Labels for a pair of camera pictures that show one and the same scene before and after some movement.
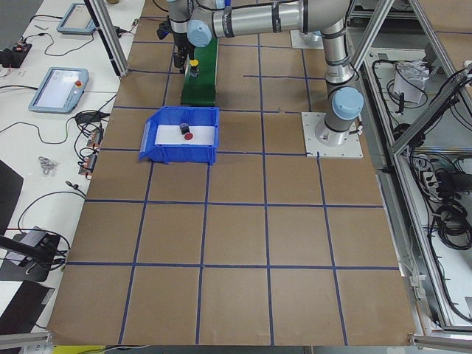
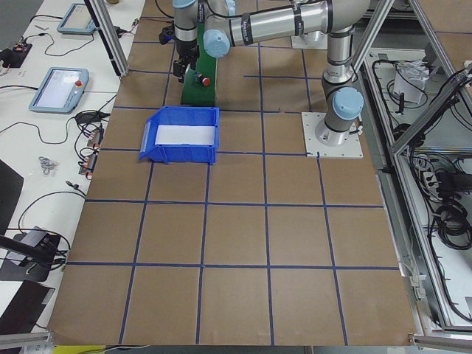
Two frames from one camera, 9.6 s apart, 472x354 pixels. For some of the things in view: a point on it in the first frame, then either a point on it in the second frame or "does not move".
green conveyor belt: x=201 y=90 does not move
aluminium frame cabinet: x=413 y=66 does not move
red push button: x=184 y=129 -> x=198 y=77
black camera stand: x=28 y=255 does not move
